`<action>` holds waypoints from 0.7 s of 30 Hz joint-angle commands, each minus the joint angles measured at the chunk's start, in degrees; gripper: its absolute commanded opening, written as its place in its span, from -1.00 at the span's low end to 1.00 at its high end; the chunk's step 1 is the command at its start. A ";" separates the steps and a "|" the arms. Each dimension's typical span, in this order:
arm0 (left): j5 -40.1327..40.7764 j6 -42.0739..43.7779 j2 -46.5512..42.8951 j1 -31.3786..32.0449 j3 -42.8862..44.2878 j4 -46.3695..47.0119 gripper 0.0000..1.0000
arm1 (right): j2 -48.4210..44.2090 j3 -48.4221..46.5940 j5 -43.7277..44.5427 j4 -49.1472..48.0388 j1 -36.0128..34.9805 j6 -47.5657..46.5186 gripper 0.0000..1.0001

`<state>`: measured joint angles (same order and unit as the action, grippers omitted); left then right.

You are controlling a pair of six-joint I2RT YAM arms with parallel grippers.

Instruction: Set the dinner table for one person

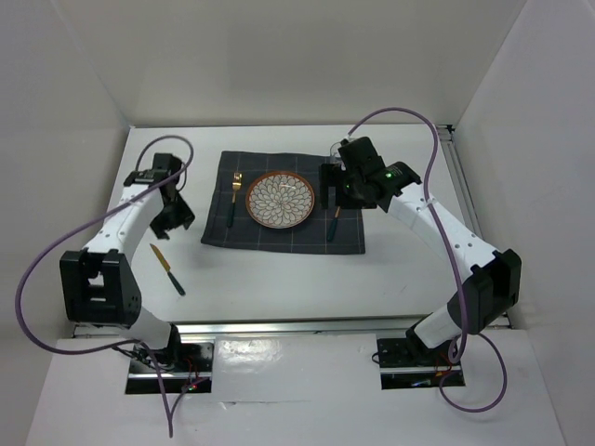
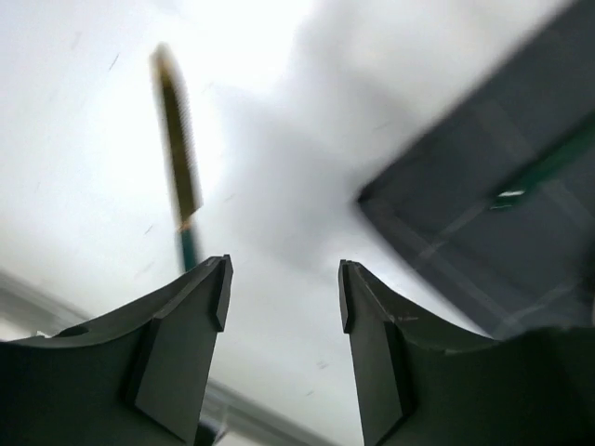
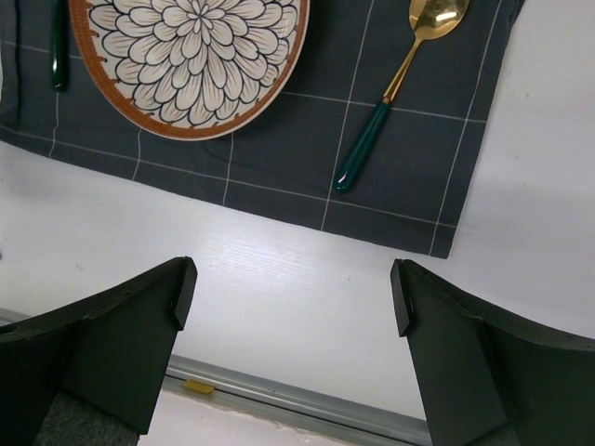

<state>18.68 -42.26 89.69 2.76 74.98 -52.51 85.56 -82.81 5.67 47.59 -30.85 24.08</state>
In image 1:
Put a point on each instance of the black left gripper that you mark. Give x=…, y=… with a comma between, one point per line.
x=184, y=216

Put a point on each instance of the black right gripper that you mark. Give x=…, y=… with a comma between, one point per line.
x=334, y=175

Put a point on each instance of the gold knife green handle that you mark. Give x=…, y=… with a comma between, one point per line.
x=163, y=262

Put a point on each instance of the dark grey checked cloth napkin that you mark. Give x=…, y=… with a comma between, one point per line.
x=307, y=238

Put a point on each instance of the floral patterned ceramic plate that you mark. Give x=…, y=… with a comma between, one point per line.
x=280, y=200

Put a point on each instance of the gold fork green handle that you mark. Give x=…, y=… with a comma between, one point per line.
x=235, y=187

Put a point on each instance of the clear drinking glass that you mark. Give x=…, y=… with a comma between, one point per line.
x=334, y=155

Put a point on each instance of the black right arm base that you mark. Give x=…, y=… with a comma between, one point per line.
x=401, y=353

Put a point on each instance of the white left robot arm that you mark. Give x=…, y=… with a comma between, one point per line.
x=98, y=283

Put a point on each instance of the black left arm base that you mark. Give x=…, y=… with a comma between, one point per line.
x=190, y=360

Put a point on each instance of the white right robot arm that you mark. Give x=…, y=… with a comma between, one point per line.
x=233, y=284

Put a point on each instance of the aluminium front table rail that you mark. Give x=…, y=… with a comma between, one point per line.
x=333, y=326

